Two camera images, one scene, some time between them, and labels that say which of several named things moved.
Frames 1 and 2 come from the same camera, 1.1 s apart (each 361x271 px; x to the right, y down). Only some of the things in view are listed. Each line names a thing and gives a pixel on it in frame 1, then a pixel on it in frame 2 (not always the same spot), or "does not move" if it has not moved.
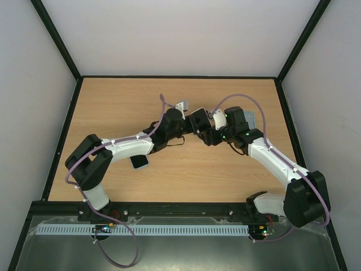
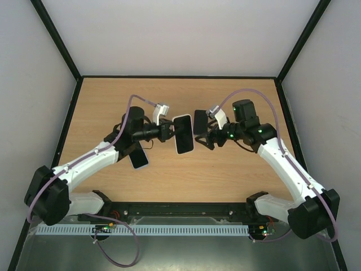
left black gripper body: (189, 129) to (162, 135)
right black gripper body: (214, 135) does not move
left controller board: (105, 228) does not move
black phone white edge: (199, 119) to (182, 125)
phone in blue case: (138, 161) does not move
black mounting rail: (119, 212) does not move
